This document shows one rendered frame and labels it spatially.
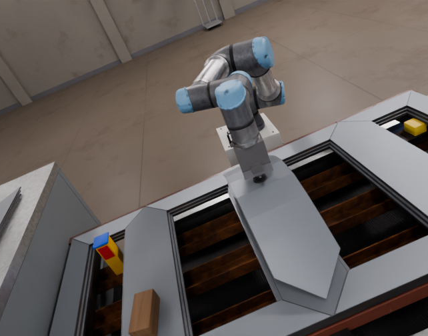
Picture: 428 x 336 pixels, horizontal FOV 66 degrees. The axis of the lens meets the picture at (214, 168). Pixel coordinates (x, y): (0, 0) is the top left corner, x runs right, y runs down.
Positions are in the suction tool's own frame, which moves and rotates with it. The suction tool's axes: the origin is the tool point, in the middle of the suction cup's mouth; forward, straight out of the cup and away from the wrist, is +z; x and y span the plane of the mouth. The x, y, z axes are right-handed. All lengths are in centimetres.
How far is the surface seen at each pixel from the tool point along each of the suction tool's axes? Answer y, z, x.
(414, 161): 48, 16, 3
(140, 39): -151, 67, 864
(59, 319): -75, 15, -11
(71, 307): -71, 15, -8
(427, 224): 37.3, 17.6, -19.3
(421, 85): 169, 102, 189
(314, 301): 1.5, 15.5, -31.8
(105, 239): -61, 11, 15
